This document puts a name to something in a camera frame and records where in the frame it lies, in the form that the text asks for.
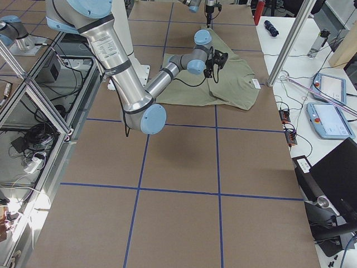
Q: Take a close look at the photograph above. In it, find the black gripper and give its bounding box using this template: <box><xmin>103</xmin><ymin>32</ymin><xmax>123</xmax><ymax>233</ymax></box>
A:
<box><xmin>204</xmin><ymin>49</ymin><xmax>228</xmax><ymax>78</ymax></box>
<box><xmin>205</xmin><ymin>0</ymin><xmax>220</xmax><ymax>27</ymax></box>

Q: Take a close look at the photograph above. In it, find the olive green long-sleeve shirt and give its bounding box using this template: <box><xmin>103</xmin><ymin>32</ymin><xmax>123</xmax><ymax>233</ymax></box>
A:
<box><xmin>156</xmin><ymin>29</ymin><xmax>259</xmax><ymax>111</ymax></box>

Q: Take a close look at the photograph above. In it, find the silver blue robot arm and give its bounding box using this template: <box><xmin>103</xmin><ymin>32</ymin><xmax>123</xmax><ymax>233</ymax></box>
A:
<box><xmin>46</xmin><ymin>1</ymin><xmax>228</xmax><ymax>135</ymax></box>
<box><xmin>178</xmin><ymin>0</ymin><xmax>222</xmax><ymax>28</ymax></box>

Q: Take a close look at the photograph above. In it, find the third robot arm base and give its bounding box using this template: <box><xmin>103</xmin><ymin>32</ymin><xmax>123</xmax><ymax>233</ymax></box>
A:
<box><xmin>1</xmin><ymin>15</ymin><xmax>47</xmax><ymax>56</ymax></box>

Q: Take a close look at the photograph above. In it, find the white paper garment tag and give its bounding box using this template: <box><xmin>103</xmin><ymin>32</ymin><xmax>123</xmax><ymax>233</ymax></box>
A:
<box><xmin>252</xmin><ymin>79</ymin><xmax>261</xmax><ymax>89</ymax></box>

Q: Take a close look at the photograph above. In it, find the red cylinder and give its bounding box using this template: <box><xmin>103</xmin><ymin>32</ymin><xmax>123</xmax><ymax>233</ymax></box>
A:
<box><xmin>253</xmin><ymin>0</ymin><xmax>265</xmax><ymax>26</ymax></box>

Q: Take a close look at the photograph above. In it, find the dark folded umbrella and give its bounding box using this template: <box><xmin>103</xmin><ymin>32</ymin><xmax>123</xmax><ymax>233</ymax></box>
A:
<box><xmin>264</xmin><ymin>20</ymin><xmax>279</xmax><ymax>37</ymax></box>

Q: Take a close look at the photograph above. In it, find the orange circuit board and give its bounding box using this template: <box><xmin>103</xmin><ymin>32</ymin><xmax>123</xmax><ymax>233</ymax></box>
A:
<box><xmin>278</xmin><ymin>109</ymin><xmax>291</xmax><ymax>124</ymax></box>

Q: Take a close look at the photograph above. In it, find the pink grabber stick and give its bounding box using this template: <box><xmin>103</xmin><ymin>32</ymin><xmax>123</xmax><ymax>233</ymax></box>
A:
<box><xmin>279</xmin><ymin>75</ymin><xmax>356</xmax><ymax>117</ymax></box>

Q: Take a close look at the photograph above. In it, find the clear water bottle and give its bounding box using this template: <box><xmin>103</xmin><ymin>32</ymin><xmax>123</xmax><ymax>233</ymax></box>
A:
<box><xmin>307</xmin><ymin>28</ymin><xmax>330</xmax><ymax>58</ymax></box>

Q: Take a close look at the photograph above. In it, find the far blue teach pendant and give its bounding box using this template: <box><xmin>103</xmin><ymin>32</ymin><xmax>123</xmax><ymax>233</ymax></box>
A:
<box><xmin>311</xmin><ymin>73</ymin><xmax>346</xmax><ymax>104</ymax></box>

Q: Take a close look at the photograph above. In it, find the blue teach pendant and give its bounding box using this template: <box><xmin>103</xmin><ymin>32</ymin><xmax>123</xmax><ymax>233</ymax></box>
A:
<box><xmin>306</xmin><ymin>102</ymin><xmax>356</xmax><ymax>140</ymax></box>
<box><xmin>311</xmin><ymin>73</ymin><xmax>346</xmax><ymax>104</ymax></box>

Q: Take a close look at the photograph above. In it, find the near blue teach pendant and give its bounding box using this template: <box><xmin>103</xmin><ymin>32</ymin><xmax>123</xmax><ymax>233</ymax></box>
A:
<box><xmin>306</xmin><ymin>102</ymin><xmax>356</xmax><ymax>140</ymax></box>

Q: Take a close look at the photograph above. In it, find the black box with label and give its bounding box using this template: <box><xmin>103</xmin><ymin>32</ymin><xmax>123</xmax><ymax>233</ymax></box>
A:
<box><xmin>292</xmin><ymin>155</ymin><xmax>312</xmax><ymax>179</ymax></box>

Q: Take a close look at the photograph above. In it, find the black laptop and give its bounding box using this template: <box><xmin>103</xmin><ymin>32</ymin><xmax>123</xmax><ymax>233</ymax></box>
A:
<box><xmin>310</xmin><ymin>138</ymin><xmax>356</xmax><ymax>221</ymax></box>

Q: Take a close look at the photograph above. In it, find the white power strip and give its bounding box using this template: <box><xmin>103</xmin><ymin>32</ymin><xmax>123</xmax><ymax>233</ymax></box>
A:
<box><xmin>24</xmin><ymin>156</ymin><xmax>44</xmax><ymax>174</ymax></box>

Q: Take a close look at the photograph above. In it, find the aluminium frame post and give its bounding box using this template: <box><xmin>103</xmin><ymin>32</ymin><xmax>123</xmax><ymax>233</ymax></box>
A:
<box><xmin>267</xmin><ymin>0</ymin><xmax>316</xmax><ymax>87</ymax></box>

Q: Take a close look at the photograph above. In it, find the aluminium frame rack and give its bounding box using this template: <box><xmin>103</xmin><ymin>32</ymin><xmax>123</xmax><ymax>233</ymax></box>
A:
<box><xmin>1</xmin><ymin>33</ymin><xmax>99</xmax><ymax>267</ymax></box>

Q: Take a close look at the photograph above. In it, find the black camera stand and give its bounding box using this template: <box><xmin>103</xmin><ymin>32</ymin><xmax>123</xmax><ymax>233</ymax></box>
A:
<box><xmin>305</xmin><ymin>197</ymin><xmax>356</xmax><ymax>257</ymax></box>

